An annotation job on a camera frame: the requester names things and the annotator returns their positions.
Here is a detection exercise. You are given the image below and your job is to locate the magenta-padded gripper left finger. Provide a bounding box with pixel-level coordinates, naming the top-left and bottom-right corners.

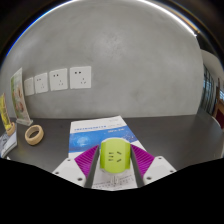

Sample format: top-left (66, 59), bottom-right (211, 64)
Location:
top-left (52, 144), bottom-right (101, 189)

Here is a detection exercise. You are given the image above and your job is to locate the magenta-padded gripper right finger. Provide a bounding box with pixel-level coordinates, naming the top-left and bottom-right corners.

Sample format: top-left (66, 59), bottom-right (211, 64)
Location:
top-left (129, 143), bottom-right (177, 188)

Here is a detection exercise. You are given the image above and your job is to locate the green and white charger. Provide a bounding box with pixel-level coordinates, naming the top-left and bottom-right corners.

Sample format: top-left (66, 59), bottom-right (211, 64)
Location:
top-left (99, 139), bottom-right (132, 174)

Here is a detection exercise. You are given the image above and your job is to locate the white and blue booklet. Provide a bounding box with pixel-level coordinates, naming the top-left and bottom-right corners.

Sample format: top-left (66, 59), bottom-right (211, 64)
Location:
top-left (68, 115), bottom-right (148, 192)

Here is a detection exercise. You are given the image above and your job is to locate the beige tape roll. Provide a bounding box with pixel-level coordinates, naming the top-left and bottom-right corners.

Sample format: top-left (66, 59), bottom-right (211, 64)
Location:
top-left (24, 124), bottom-right (45, 146)

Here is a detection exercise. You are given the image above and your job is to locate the grey brochure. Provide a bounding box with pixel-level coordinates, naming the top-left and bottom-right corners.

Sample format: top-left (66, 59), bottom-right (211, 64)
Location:
top-left (0, 131), bottom-right (18, 159)

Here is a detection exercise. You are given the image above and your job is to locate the small orange menu sign stand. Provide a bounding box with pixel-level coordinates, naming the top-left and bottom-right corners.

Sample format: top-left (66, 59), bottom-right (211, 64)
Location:
top-left (0, 92), bottom-right (17, 137)

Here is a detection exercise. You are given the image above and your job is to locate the large green menu sign stand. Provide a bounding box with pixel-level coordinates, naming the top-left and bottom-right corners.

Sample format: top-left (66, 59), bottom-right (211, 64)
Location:
top-left (9, 67), bottom-right (34, 127)

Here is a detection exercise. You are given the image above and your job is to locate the glass partition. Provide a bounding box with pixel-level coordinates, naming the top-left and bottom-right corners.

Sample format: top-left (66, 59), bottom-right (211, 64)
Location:
top-left (199, 49), bottom-right (224, 118)

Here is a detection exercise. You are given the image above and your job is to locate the ceiling light strip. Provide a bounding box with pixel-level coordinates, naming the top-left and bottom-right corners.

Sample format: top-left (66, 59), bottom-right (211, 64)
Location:
top-left (138, 0), bottom-right (199, 37)

